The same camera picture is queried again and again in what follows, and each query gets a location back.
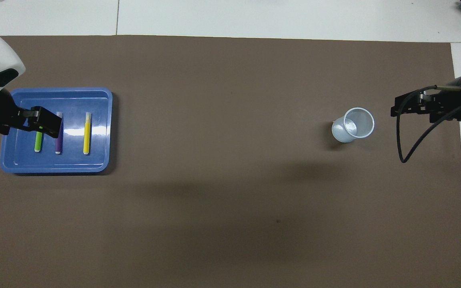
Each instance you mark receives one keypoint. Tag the brown table mat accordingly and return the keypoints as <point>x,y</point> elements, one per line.
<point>230,200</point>

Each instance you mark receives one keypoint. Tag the yellow pen with white cap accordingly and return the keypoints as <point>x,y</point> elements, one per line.
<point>87,134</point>

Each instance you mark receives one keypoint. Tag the blue plastic tray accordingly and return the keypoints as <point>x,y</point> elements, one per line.
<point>94,132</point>

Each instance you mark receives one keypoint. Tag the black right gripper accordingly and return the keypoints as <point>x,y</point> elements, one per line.
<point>456,102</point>

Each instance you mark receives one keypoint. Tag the clear plastic cup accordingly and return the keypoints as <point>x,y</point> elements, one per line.
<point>358,124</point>

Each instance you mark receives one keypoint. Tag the green pen with white cap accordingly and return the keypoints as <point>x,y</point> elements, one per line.
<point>38,142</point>

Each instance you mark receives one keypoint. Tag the purple pen with white cap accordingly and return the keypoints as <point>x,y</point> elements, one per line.
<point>59,144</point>

